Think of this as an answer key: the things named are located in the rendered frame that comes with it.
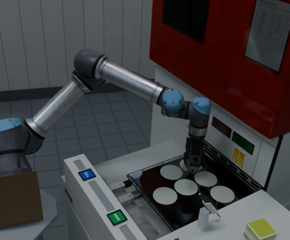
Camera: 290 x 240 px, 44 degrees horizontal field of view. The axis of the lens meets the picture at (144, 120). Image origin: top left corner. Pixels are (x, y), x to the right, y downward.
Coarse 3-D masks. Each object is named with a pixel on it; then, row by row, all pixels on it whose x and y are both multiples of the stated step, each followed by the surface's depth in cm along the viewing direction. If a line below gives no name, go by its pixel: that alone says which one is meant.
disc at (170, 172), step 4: (164, 168) 163; (168, 168) 163; (172, 168) 163; (176, 168) 163; (160, 172) 160; (164, 172) 160; (168, 172) 160; (172, 172) 160; (176, 172) 160; (180, 172) 161; (164, 176) 158; (168, 176) 158; (172, 176) 158; (176, 176) 158; (180, 176) 158
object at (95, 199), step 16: (64, 160) 154; (80, 160) 155; (96, 176) 147; (80, 192) 144; (96, 192) 139; (112, 192) 139; (80, 208) 150; (96, 208) 132; (112, 208) 133; (96, 224) 136; (128, 224) 126
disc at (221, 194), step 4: (212, 188) 153; (216, 188) 153; (220, 188) 153; (224, 188) 153; (228, 188) 154; (212, 192) 151; (216, 192) 151; (220, 192) 151; (224, 192) 151; (228, 192) 151; (232, 192) 151; (212, 196) 149; (216, 196) 149; (220, 196) 149; (224, 196) 149; (228, 196) 149; (232, 196) 150; (220, 200) 147; (224, 200) 147; (228, 200) 147
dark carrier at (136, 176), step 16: (176, 160) 168; (144, 176) 157; (160, 176) 158; (192, 176) 159; (144, 192) 149; (176, 192) 150; (208, 192) 151; (160, 208) 142; (176, 208) 142; (192, 208) 143; (176, 224) 135
